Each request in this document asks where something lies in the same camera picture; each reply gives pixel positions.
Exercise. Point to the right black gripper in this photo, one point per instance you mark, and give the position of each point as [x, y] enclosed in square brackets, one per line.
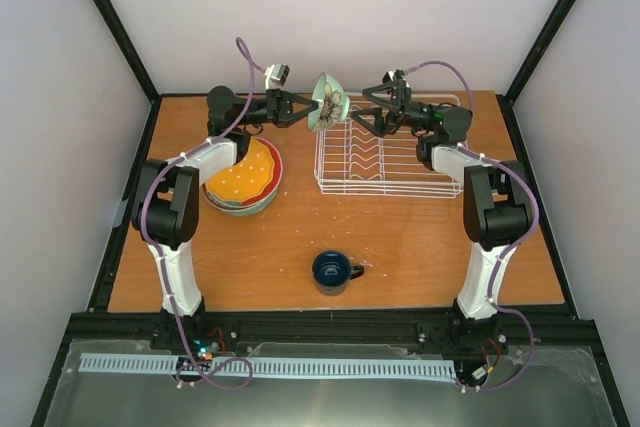
[399, 103]

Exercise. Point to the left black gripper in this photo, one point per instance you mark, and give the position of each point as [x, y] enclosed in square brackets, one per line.
[280, 110]

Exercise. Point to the green floral small bowl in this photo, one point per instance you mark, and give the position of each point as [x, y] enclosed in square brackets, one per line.
[333, 104]

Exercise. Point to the yellow polka dot plate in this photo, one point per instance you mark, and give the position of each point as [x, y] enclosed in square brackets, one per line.
[246, 179]

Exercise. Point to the dark blue mug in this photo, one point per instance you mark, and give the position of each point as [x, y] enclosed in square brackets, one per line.
[332, 271]

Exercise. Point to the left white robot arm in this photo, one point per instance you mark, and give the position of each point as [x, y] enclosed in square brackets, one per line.
[166, 205]

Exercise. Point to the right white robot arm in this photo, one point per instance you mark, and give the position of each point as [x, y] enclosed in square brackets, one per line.
[500, 210]

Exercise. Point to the red floral plate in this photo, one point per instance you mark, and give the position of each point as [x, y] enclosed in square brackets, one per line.
[277, 171]

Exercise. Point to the striped large bowl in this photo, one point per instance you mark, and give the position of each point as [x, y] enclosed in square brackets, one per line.
[233, 208]

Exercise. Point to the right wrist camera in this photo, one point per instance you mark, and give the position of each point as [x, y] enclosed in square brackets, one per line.
[393, 75]

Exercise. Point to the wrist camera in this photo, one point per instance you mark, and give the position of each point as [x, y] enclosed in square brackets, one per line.
[393, 75]
[276, 76]

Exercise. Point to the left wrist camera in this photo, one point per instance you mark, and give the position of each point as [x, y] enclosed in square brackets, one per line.
[276, 76]

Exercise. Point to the white wire dish rack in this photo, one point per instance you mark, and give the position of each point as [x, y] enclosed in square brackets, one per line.
[349, 160]

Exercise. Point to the right black frame post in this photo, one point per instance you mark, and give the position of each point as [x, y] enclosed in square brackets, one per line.
[543, 40]

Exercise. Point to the black frame post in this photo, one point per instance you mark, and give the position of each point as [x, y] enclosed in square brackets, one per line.
[543, 40]
[120, 35]

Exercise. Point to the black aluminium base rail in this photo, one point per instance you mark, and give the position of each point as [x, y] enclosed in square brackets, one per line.
[419, 330]

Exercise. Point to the left black frame post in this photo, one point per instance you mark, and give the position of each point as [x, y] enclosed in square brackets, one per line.
[120, 35]

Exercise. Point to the light blue cable duct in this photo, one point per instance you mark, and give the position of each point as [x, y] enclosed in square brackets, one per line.
[272, 368]

